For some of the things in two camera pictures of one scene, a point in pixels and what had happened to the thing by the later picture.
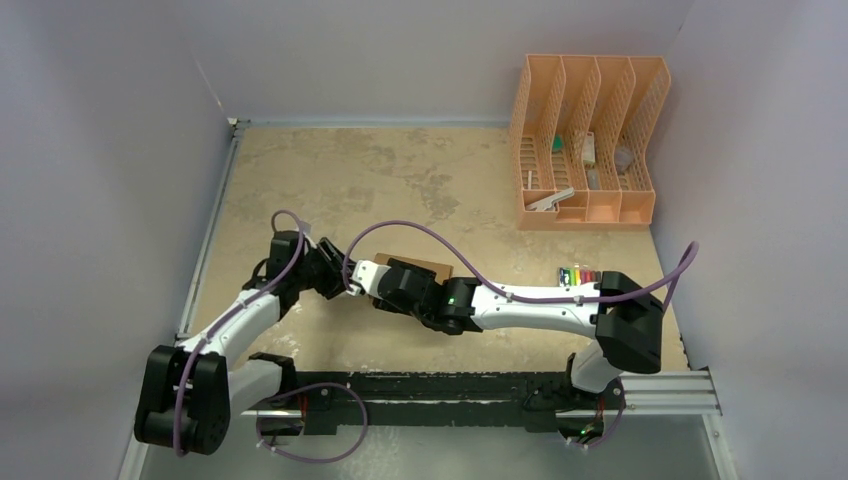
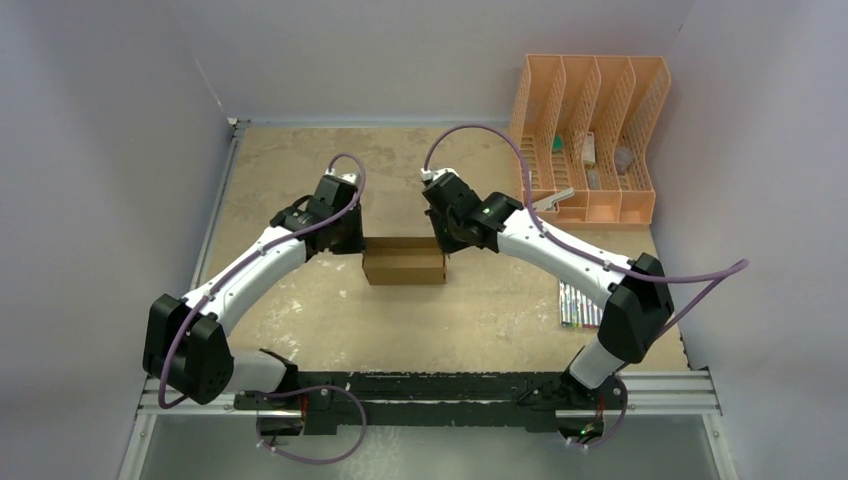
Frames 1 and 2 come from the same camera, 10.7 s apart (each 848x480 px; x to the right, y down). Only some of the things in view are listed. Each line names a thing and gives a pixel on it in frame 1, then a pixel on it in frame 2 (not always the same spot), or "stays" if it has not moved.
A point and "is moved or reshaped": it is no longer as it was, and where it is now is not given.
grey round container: (623, 158) stays
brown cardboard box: (443, 271) is moved or reshaped
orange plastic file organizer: (581, 134) stays
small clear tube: (593, 179) stays
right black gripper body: (379, 285) → (444, 234)
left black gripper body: (322, 269) → (349, 236)
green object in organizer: (558, 143) stays
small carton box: (589, 147) stays
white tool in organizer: (545, 204) stays
